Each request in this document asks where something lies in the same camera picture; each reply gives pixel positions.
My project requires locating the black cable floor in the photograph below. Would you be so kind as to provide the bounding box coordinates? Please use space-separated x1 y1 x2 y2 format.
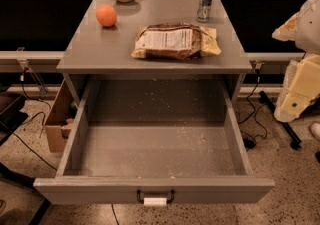
0 68 58 172
237 68 269 150

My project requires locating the black furniture at left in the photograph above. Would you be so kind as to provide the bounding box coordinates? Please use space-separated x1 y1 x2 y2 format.
0 92 51 225

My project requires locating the metal rail bracket left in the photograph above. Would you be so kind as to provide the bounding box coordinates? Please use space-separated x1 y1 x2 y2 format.
17 58 48 99

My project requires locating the silver blue redbull can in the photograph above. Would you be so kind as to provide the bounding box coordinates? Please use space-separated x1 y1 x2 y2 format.
197 0 212 22

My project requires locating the open grey top drawer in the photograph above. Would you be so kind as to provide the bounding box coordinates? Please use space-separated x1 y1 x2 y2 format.
34 77 274 204

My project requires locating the black floor stand bar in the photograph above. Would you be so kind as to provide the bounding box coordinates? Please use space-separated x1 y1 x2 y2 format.
258 90 303 150

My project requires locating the black and white drawer handle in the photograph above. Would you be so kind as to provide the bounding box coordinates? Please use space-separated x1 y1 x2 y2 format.
136 190 175 207

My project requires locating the black cable right floor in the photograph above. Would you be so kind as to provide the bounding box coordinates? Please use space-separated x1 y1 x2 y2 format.
237 68 269 150

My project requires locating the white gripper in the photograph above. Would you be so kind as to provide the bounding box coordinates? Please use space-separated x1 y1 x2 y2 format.
272 0 320 122

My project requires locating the brown cardboard box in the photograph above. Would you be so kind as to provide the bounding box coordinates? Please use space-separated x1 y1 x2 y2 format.
44 81 76 153

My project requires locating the black cable left floor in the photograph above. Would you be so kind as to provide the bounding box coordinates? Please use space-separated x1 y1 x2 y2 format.
0 68 58 172

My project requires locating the grey wooden cabinet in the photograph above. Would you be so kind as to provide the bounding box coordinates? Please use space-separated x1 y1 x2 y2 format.
57 0 251 101

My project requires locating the brown chip bag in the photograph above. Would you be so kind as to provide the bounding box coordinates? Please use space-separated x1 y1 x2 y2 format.
131 23 221 60

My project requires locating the orange fruit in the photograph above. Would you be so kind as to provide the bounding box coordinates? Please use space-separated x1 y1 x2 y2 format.
96 5 117 27

